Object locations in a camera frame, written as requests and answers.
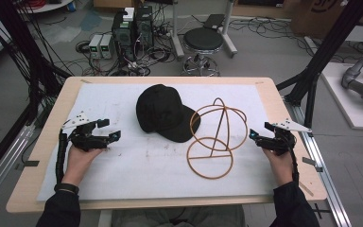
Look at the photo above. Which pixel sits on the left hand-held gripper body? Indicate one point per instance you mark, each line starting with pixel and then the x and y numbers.
pixel 86 140

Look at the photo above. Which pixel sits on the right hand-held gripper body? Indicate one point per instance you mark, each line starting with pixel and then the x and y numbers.
pixel 280 142

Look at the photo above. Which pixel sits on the black baseball cap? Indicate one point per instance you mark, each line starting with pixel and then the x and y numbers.
pixel 160 112

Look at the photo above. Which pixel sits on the person's left hand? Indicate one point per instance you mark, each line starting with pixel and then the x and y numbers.
pixel 78 164

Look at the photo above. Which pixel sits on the person's right hand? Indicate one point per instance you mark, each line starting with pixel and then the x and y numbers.
pixel 282 168

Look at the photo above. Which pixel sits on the white table mat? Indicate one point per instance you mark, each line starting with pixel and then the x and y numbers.
pixel 132 170

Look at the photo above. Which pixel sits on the grey tape strip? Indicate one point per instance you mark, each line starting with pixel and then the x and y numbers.
pixel 31 163
pixel 312 164

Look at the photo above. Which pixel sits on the black wristband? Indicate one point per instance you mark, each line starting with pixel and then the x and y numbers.
pixel 66 188

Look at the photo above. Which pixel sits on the white base board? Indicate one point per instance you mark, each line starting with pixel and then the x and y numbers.
pixel 346 104

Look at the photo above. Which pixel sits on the grey power supply unit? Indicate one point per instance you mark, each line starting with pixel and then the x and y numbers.
pixel 106 46
pixel 95 45

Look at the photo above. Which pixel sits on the black computer tower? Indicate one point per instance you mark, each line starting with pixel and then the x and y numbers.
pixel 123 38

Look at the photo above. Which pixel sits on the grey-fronted computer tower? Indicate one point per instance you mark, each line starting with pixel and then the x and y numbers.
pixel 145 28

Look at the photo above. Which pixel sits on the person's lap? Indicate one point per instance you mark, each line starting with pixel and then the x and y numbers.
pixel 182 217

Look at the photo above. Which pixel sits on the black round stool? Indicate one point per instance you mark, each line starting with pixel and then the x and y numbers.
pixel 203 39

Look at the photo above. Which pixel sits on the small white box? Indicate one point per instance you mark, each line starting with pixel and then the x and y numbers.
pixel 128 14

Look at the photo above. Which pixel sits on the dark laptop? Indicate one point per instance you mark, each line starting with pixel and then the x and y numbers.
pixel 214 21

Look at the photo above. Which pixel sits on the cardboard box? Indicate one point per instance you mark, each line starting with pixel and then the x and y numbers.
pixel 318 14

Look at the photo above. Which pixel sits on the white round table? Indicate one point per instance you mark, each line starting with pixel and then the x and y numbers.
pixel 45 6

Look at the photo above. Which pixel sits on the aluminium rail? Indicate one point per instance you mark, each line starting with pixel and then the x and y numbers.
pixel 324 176
pixel 3 164

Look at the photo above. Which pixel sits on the black metal frame post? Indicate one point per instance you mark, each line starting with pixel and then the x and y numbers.
pixel 331 44
pixel 19 47

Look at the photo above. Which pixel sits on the white metal stand frame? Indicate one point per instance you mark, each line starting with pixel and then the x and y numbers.
pixel 176 34

